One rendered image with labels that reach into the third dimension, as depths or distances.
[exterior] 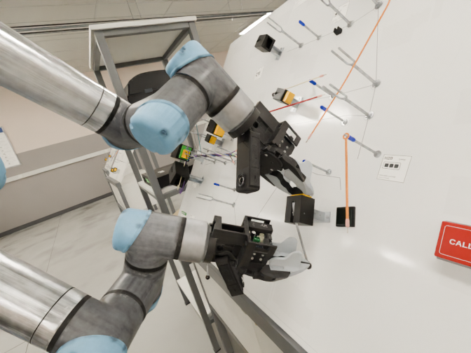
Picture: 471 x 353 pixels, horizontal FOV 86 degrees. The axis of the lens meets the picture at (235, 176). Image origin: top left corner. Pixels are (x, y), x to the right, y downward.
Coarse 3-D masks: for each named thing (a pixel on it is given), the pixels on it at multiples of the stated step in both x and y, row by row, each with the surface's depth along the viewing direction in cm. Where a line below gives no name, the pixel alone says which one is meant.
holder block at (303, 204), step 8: (288, 200) 53; (296, 200) 51; (304, 200) 51; (312, 200) 52; (288, 208) 53; (296, 208) 51; (304, 208) 50; (312, 208) 52; (288, 216) 52; (296, 216) 50; (304, 216) 50; (312, 216) 51; (304, 224) 51; (312, 224) 51
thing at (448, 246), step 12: (444, 228) 35; (456, 228) 34; (468, 228) 33; (444, 240) 34; (456, 240) 33; (468, 240) 32; (444, 252) 34; (456, 252) 33; (468, 252) 32; (468, 264) 32
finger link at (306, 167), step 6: (306, 162) 51; (300, 168) 50; (306, 168) 51; (312, 168) 52; (288, 174) 49; (294, 174) 48; (306, 174) 51; (294, 180) 50; (300, 180) 49; (306, 180) 49; (300, 186) 50; (306, 186) 50; (312, 186) 51; (306, 192) 51; (312, 192) 51
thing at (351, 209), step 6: (336, 210) 52; (342, 210) 51; (348, 210) 50; (354, 210) 50; (336, 216) 52; (342, 216) 51; (354, 216) 49; (336, 222) 51; (342, 222) 50; (354, 222) 49
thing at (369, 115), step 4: (324, 88) 47; (336, 88) 46; (332, 92) 48; (340, 92) 47; (336, 96) 49; (344, 96) 48; (344, 100) 49; (348, 100) 49; (352, 104) 50; (356, 104) 50; (356, 108) 51; (360, 108) 51; (364, 112) 52; (368, 112) 53; (372, 112) 53; (368, 116) 53; (372, 116) 52
